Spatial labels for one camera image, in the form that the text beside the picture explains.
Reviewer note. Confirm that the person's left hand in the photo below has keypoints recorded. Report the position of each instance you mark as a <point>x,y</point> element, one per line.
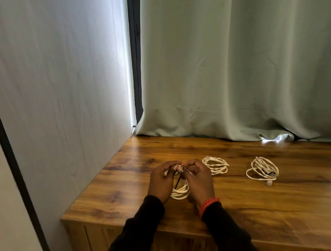
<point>161,183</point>

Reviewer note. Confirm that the person's right hand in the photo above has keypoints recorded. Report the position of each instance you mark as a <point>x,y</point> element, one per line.
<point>200,183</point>

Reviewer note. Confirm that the person's right forearm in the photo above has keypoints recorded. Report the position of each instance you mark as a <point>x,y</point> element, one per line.
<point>227,230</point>

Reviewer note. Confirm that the person's left forearm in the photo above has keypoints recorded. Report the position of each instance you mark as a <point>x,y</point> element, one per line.
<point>137,227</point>

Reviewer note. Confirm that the wooden cabinet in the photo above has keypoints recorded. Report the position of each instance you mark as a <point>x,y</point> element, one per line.
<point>271,207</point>

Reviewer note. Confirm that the grey-green curtain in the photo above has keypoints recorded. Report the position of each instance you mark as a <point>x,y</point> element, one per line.
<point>232,64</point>

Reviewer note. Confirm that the white side panel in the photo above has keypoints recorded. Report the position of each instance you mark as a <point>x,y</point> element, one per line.
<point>64,103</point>

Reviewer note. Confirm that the black window frame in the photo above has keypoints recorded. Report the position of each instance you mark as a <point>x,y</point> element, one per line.
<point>135,64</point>

